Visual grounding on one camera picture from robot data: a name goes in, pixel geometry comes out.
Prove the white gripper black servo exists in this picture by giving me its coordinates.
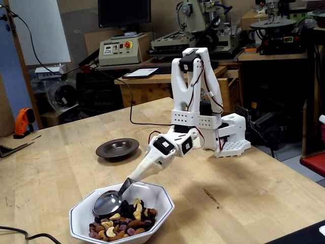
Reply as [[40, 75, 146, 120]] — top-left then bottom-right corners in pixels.
[[126, 136, 178, 181]]

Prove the metal spoon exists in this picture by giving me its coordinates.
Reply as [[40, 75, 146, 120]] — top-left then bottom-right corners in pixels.
[[92, 177, 138, 217]]

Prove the brown plate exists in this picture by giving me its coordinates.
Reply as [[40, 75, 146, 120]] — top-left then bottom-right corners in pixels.
[[95, 138, 140, 160]]

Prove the white octagonal bowl blue rim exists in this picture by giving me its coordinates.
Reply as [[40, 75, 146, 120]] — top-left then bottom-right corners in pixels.
[[69, 181, 176, 244]]

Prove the mixed nuts and raisins pile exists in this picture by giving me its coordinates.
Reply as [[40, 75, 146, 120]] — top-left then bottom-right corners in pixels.
[[88, 198, 158, 242]]

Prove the wooden workbench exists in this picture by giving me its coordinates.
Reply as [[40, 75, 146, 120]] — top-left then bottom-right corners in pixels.
[[114, 62, 242, 114]]

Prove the tablet with white screen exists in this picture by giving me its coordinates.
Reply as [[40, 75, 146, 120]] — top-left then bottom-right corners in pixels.
[[123, 67, 160, 79]]

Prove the black keyboard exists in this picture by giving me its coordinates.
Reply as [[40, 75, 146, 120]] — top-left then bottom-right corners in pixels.
[[152, 65, 173, 75]]

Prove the clear plastic bag black disc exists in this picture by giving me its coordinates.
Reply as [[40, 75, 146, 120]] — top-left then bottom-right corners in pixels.
[[42, 77, 79, 114]]

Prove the beige control box red button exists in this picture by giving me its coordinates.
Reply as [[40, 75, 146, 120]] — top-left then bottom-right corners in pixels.
[[98, 32, 150, 67]]

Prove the orange and black hand tool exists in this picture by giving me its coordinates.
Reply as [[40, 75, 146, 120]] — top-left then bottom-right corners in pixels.
[[13, 107, 37, 139]]

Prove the flat cardboard piece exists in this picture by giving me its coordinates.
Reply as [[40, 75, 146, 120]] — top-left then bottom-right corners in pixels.
[[0, 133, 42, 159]]

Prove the black computer monitor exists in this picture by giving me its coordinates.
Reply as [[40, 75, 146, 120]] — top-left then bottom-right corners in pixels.
[[97, 0, 152, 39]]

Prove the beige milling machine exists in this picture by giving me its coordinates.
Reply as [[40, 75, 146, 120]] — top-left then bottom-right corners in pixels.
[[148, 0, 242, 58]]

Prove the red chair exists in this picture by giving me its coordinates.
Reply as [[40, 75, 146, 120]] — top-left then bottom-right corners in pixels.
[[299, 151, 325, 177]]

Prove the wooden shelf board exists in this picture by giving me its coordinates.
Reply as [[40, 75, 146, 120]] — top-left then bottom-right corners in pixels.
[[238, 50, 309, 62]]

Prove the black box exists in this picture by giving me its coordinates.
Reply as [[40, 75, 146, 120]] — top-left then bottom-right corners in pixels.
[[264, 220, 325, 244]]

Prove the whiteboard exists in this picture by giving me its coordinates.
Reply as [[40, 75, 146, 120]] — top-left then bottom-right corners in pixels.
[[9, 0, 72, 66]]

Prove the brown cardboard box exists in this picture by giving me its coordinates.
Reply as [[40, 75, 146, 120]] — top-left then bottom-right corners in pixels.
[[240, 9, 270, 31]]

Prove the black scroll saw machine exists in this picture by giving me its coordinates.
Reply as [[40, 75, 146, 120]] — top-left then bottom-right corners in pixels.
[[250, 10, 308, 55]]

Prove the long thin black cable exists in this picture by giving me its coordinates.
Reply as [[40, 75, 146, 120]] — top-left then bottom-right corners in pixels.
[[0, 4, 173, 127]]

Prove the thick black cable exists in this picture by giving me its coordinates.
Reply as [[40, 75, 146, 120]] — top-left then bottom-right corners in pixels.
[[0, 225, 61, 244]]

